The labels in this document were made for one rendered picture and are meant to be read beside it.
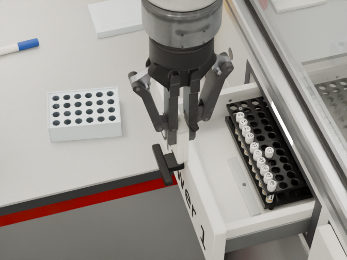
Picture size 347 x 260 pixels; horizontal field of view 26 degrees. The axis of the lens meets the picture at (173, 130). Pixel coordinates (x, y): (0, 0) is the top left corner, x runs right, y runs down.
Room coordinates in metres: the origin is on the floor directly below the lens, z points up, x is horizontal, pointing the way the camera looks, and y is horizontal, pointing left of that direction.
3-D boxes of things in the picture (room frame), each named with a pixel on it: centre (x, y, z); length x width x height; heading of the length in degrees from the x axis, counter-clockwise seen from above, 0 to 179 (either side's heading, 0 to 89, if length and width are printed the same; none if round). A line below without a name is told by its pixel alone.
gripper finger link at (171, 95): (0.63, 0.00, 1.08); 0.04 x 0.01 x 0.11; 16
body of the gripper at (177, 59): (0.63, -0.01, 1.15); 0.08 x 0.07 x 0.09; 106
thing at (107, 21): (1.13, 0.10, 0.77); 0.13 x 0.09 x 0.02; 107
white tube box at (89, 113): (0.86, 0.16, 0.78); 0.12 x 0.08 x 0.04; 97
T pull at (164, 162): (0.66, 0.00, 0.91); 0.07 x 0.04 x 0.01; 16
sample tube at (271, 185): (0.62, -0.14, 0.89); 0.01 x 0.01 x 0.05
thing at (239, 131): (0.69, -0.12, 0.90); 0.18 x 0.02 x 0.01; 16
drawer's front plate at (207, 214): (0.67, -0.02, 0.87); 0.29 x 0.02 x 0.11; 16
